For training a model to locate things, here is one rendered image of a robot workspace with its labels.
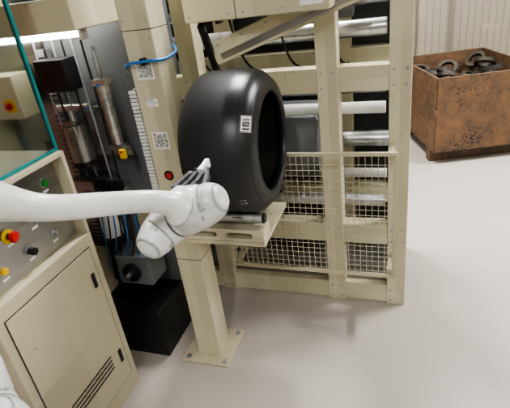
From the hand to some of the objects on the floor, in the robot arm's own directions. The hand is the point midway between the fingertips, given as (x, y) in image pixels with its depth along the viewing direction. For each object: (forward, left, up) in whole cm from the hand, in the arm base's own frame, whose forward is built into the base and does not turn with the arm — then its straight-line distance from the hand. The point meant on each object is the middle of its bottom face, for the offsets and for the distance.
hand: (204, 167), depth 150 cm
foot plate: (+43, +32, -122) cm, 133 cm away
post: (+42, +32, -122) cm, 133 cm away
